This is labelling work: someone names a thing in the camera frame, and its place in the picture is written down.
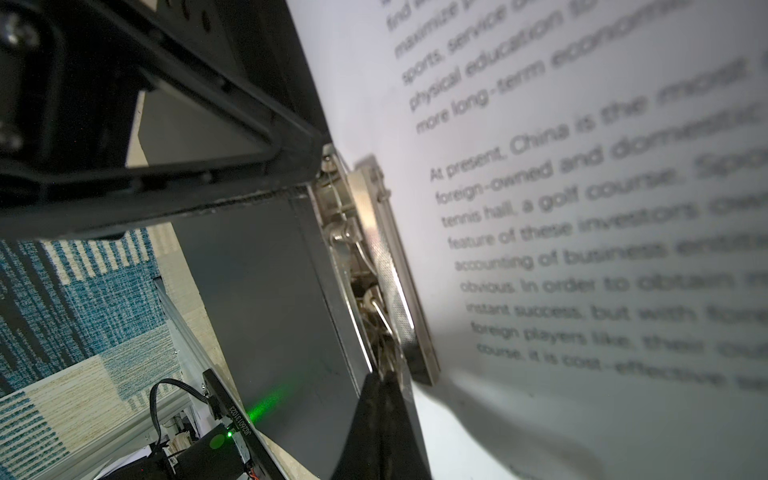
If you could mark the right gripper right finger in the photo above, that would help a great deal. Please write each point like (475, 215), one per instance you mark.
(400, 455)

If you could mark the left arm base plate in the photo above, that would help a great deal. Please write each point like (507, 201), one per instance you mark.
(257, 458)

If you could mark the red folder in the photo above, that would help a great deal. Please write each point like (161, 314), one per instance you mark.
(308, 292)

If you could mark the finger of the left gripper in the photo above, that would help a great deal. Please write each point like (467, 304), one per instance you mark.
(124, 114)

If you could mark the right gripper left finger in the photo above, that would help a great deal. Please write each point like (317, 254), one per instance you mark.
(360, 457)

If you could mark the text sheet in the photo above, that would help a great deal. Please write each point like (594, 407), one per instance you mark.
(581, 192)

